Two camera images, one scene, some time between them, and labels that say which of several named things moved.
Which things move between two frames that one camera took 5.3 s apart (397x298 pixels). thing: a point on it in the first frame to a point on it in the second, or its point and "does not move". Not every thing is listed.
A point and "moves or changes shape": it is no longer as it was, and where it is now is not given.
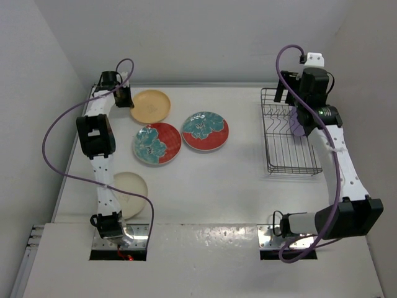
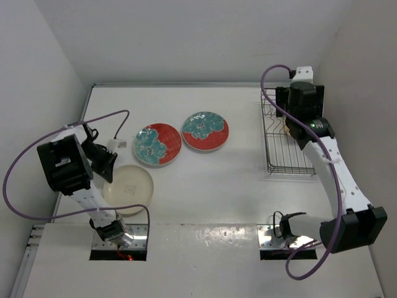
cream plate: [131, 205] moves or changes shape
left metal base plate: [139, 232] does not move
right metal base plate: [268, 240] does not move
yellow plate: [150, 106] to [286, 128]
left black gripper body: [122, 101] to [100, 158]
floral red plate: [157, 143] does not move
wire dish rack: [287, 151] does not move
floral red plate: [205, 131] does not move
